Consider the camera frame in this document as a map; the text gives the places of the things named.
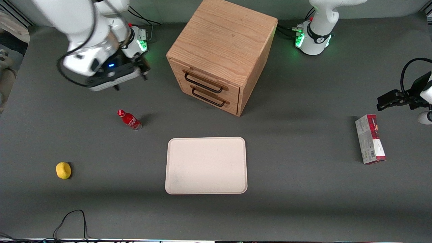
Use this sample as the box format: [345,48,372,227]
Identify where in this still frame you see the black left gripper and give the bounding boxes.
[377,72,432,111]

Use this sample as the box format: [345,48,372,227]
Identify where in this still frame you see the black cables at right arm base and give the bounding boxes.
[128,5,162,42]

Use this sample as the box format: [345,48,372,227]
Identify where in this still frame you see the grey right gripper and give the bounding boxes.
[87,54,151,92]

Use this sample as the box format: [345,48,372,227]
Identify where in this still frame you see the black cables at arm base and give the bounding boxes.
[276,7,315,40]
[128,5,162,42]

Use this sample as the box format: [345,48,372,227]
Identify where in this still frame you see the beige plastic tray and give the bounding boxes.
[165,137,248,195]

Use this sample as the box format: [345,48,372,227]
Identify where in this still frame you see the black cables at left arm base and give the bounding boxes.
[276,7,315,40]

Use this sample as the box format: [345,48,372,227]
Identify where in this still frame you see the beige plastic object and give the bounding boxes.
[0,49,17,114]

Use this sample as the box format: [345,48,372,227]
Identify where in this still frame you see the black looped cable at left gripper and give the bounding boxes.
[400,58,432,99]

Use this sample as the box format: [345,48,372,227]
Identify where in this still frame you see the oak wooden drawer cabinet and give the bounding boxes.
[166,0,278,117]

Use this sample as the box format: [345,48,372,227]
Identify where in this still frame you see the yellow lemon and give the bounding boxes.
[56,162,72,180]

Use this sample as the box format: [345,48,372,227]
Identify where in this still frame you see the grey and red carton box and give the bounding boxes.
[355,114,387,165]

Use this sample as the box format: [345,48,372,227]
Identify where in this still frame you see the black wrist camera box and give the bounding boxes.
[90,56,136,83]

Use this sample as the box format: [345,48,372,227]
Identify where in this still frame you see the wooden drawer with black handle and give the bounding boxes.
[176,79,240,116]
[169,58,241,99]

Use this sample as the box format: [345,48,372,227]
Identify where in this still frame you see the red cola bottle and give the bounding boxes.
[117,109,142,131]

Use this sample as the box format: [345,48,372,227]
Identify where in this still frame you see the black cable on table edge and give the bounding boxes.
[0,209,102,242]

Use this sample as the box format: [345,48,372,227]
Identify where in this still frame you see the black cable along right arm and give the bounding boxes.
[56,0,102,87]

